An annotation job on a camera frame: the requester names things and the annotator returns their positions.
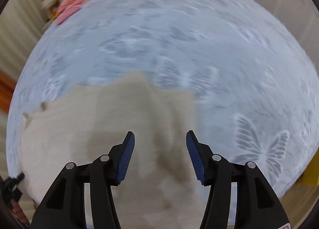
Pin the yellow stool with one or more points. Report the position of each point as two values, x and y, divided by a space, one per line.
310 175

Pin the orange curtain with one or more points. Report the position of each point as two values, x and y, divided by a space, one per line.
7 87

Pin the beige knit sweater black hearts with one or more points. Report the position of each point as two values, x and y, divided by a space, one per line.
160 189

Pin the beige pleated curtain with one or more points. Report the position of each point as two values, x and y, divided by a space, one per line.
21 28

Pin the bed with butterfly duvet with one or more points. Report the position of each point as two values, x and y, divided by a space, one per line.
255 87

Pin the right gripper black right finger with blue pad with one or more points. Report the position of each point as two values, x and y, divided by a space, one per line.
257 205

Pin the person's left hand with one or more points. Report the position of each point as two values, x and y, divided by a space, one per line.
18 213

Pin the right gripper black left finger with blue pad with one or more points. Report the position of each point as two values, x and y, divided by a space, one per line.
63 205

